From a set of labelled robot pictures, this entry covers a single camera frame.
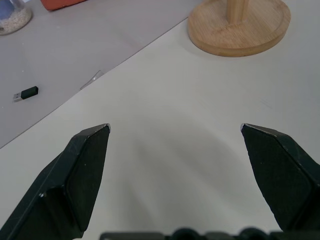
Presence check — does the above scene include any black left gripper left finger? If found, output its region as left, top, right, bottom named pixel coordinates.
left=0, top=123, right=112, bottom=240

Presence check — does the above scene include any round wooden stand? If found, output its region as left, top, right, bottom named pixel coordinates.
left=187, top=0, right=292, bottom=58

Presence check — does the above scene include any glass jar with sand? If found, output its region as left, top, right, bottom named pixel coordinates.
left=0, top=0, right=33, bottom=36

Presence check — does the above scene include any black USB dongle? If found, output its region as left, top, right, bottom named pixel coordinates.
left=12, top=85, right=40, bottom=104

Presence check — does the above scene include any clear plastic scrap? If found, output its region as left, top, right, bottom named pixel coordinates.
left=79, top=69, right=103, bottom=90

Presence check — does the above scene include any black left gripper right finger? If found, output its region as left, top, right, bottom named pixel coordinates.
left=239, top=123, right=320, bottom=232

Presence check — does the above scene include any orange red block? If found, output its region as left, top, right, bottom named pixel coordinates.
left=40, top=0, right=88, bottom=12

